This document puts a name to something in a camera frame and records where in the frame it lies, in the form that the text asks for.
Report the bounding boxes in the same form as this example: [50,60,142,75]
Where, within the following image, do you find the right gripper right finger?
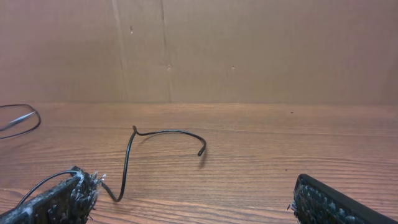
[288,174,397,224]

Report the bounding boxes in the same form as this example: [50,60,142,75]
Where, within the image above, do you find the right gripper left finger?
[1,166,104,224]

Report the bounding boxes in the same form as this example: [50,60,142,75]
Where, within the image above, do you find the long black usb cable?
[0,103,42,140]

